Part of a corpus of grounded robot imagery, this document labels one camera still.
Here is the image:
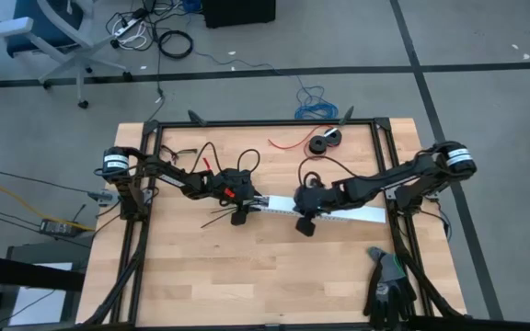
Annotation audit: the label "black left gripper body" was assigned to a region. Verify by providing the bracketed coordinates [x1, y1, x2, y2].
[218, 167, 261, 227]

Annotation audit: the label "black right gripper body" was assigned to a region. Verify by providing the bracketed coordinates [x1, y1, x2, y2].
[292, 183, 338, 239]

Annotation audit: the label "white duct cover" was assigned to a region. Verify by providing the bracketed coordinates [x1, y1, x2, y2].
[264, 194, 388, 225]

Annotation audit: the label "black spool with white label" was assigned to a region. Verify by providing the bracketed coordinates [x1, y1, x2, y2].
[324, 128, 343, 148]

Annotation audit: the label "safety glasses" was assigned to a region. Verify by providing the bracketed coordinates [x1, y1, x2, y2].
[160, 144, 199, 165]

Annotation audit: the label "gray and black work glove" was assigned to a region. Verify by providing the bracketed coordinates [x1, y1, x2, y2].
[363, 245, 418, 330]

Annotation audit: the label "black box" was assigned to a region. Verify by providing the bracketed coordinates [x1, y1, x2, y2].
[200, 0, 278, 29]

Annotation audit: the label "black power adapter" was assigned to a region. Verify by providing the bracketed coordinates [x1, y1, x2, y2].
[38, 220, 75, 238]

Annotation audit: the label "white power strip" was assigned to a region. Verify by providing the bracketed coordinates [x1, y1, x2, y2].
[111, 13, 149, 39]

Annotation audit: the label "gray office chair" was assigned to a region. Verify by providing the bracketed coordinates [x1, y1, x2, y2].
[0, 0, 135, 110]

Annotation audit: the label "black desk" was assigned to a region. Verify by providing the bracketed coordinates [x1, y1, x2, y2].
[0, 250, 86, 331]

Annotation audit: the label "black wire spool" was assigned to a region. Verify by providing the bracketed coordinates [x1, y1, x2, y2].
[308, 136, 330, 156]

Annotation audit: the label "long red spool wire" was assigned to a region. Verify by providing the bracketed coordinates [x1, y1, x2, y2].
[267, 126, 335, 162]

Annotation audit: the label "blue coiled cable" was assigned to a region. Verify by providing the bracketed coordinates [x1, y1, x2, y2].
[294, 85, 340, 121]

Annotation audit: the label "black floor cable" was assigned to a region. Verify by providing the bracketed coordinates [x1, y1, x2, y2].
[144, 22, 167, 123]

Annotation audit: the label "black coiled cable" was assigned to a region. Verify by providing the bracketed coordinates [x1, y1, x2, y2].
[157, 29, 195, 60]

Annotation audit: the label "white floor cable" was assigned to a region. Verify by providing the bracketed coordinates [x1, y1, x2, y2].
[112, 20, 151, 51]

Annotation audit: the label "yellow floor cable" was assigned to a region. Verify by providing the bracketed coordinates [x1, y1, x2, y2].
[0, 185, 96, 231]

